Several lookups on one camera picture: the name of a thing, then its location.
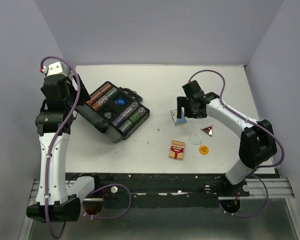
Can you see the blue small blind button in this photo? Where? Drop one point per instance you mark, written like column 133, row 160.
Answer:
column 121, row 101

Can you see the red triangular plaque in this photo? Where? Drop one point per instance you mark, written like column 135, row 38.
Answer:
column 208, row 130

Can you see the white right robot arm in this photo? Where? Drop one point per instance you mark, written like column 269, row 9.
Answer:
column 256, row 142

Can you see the orange big blind button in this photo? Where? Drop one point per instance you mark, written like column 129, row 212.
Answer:
column 204, row 150

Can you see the green blue chip row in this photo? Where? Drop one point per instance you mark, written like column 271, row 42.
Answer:
column 132, row 120

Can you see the aluminium frame rail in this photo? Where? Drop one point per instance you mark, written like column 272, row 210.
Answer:
column 277, row 188

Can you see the blue green poker chip stack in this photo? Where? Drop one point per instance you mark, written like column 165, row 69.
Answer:
column 111, row 92

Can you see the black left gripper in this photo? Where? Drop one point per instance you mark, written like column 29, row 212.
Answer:
column 83, row 95

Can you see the clear round dealer button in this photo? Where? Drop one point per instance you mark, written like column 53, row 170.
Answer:
column 195, row 139

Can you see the black poker chip case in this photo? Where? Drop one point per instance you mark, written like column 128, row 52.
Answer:
column 104, row 125

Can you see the blue playing card deck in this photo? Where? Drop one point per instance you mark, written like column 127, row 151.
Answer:
column 178, row 121

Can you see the red playing card deck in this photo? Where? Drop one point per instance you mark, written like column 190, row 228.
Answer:
column 176, row 150

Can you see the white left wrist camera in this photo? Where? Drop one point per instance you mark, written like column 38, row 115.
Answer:
column 57, row 68

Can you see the brown white poker chip stack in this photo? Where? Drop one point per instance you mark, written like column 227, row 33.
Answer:
column 98, row 104

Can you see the purple chip row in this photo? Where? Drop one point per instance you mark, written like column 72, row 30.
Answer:
column 125, row 114

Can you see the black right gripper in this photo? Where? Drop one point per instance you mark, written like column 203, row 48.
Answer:
column 181, row 102

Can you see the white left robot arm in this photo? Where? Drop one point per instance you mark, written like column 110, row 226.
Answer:
column 54, row 198

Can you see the black mounting rail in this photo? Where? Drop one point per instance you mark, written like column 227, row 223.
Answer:
column 164, row 190

